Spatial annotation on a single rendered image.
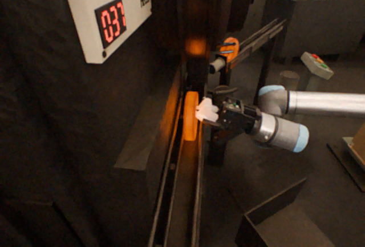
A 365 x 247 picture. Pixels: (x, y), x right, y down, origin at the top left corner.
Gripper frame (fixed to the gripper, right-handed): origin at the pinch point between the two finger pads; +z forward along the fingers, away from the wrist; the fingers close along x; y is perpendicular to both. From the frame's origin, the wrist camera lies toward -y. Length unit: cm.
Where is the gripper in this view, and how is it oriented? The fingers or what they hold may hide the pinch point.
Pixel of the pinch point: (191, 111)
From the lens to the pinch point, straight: 67.5
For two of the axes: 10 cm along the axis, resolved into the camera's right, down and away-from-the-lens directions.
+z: -9.5, -2.9, -0.7
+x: -1.2, 6.1, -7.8
